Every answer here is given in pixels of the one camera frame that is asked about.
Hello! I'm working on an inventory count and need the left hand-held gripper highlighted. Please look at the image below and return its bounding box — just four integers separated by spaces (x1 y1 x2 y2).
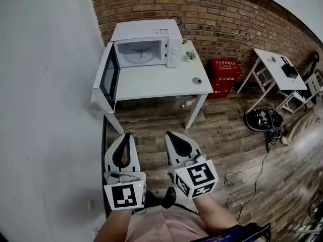
103 132 147 211

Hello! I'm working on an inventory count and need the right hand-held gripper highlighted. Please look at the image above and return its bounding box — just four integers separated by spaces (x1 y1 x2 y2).
164 131 219 200

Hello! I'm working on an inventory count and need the person's right forearm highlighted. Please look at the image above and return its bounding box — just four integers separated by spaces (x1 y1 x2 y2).
193 192 239 236

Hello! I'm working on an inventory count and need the person's left forearm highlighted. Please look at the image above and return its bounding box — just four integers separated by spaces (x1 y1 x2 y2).
93 209 133 242

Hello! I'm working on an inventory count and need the person's black left shoe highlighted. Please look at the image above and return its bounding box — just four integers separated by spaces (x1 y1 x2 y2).
145 191 157 208

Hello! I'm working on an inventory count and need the person's black shoe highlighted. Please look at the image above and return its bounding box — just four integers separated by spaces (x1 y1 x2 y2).
163 187 177 208
145 191 157 208

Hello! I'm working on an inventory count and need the person's black right shoe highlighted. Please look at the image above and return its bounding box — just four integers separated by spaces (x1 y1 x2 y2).
163 187 177 208

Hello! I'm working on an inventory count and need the person's pink clothing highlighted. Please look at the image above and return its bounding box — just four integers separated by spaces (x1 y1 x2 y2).
125 205 210 242

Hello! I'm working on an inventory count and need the black helmet on floor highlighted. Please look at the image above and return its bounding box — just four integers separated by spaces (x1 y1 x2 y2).
246 107 283 146

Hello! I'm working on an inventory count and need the red fire equipment box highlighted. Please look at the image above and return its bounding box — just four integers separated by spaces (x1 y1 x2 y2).
194 58 243 100

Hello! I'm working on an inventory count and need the black-framed microwave door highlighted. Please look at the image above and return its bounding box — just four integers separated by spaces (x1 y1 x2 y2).
90 41 122 113

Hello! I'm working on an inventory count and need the black device with screen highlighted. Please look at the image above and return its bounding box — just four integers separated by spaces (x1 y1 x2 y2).
189 222 272 242

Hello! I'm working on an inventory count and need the white folding table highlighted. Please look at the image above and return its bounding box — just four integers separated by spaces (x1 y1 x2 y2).
236 48 308 113

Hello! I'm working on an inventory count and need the beige cushion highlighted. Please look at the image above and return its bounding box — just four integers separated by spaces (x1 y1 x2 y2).
281 108 323 146

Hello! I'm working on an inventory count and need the white microwave oven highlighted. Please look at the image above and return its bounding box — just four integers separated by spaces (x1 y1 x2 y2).
110 19 183 69

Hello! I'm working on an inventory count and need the black box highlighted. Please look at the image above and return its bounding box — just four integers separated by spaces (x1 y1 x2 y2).
280 56 300 80

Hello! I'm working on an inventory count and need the white chair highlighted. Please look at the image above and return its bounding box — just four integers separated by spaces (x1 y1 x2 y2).
276 71 323 113

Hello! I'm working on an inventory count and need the black chair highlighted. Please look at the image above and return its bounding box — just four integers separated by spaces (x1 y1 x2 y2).
300 51 321 103

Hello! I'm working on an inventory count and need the black floor cable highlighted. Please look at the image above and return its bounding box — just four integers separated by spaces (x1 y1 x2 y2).
224 145 271 223

